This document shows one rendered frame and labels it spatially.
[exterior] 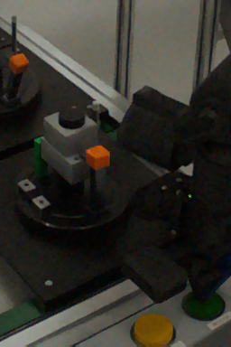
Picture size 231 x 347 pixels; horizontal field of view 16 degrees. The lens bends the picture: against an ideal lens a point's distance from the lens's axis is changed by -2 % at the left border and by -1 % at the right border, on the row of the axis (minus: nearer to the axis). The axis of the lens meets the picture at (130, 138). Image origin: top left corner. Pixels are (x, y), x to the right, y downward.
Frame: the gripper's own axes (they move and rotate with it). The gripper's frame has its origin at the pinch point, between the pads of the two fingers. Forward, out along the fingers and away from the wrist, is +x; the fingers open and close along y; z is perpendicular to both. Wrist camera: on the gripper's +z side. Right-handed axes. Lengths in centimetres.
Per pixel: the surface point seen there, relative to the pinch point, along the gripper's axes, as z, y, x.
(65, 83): 43.6, -12.5, 3.6
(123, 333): 1.3, 9.4, 4.1
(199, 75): 24.8, -20.8, -4.8
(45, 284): 11.1, 12.5, 3.2
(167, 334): -2.2, 6.5, 2.8
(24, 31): 63, -17, 5
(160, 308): 1.9, 4.0, 4.1
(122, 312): 3.9, 7.6, 4.1
